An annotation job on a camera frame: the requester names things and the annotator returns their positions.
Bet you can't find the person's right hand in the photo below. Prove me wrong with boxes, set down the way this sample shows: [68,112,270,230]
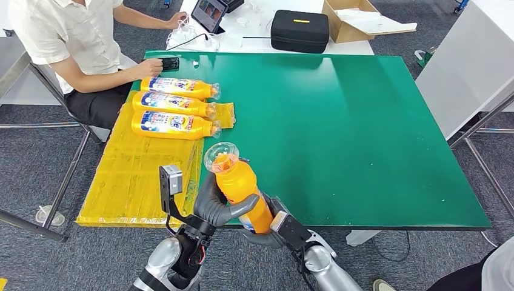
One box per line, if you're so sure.
[134,58,164,80]

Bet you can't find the person's left hand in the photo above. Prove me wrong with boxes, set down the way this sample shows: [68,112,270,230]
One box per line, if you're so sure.
[166,11,190,31]

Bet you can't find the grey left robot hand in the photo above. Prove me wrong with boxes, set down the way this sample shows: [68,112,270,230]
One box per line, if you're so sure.
[193,172,261,228]

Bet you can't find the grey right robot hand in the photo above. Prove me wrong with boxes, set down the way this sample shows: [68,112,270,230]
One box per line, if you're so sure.
[240,192,298,250]

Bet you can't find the orange detergent bottle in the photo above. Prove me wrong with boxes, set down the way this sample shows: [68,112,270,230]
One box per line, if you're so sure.
[140,76,222,101]
[131,110,222,141]
[203,142,275,235]
[132,90,218,121]

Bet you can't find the black smartphone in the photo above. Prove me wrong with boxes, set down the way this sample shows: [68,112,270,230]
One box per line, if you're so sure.
[159,56,181,72]

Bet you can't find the black tablet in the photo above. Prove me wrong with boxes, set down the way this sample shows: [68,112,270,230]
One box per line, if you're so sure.
[190,0,229,35]

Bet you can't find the black device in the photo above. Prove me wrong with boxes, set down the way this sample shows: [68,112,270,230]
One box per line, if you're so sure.
[219,0,245,13]

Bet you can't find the yellow taped cardboard mat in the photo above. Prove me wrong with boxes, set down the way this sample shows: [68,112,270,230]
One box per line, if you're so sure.
[75,90,236,229]

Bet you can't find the person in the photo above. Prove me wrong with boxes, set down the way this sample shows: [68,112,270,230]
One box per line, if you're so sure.
[372,236,514,291]
[8,0,190,129]

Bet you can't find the white table foot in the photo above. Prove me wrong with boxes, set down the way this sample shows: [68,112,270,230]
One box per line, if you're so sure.
[345,229,381,247]

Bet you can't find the black carrying case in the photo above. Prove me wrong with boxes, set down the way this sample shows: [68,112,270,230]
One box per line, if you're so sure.
[270,10,330,54]

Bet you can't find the brown cardboard box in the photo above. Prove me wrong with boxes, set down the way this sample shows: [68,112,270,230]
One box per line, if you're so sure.
[322,0,418,44]

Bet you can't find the clear plastic lid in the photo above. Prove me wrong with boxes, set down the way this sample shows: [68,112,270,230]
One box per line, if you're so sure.
[35,204,66,226]

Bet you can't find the white foam sheet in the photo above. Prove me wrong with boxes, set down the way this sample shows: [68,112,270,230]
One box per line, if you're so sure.
[334,8,418,37]

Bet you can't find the green plastic object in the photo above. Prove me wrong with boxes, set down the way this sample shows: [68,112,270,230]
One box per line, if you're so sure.
[413,46,438,69]

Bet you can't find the white table with metal legs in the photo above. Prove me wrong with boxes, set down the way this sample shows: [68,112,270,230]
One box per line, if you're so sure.
[415,0,514,221]

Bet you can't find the white cable bundle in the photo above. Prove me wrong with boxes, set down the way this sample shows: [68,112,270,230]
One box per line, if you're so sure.
[165,19,222,52]

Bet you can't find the black cable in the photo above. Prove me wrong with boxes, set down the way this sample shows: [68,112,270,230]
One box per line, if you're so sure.
[166,33,210,52]

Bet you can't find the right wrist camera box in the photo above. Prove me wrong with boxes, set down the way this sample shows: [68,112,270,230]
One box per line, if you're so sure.
[270,210,312,252]

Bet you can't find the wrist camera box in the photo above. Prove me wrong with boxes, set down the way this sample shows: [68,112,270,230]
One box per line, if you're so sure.
[159,164,184,213]
[270,210,312,252]

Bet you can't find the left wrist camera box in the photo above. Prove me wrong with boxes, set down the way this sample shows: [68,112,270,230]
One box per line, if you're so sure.
[159,164,184,213]

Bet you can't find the grey metal table frame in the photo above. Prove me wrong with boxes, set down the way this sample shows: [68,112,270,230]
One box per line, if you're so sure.
[0,36,103,243]

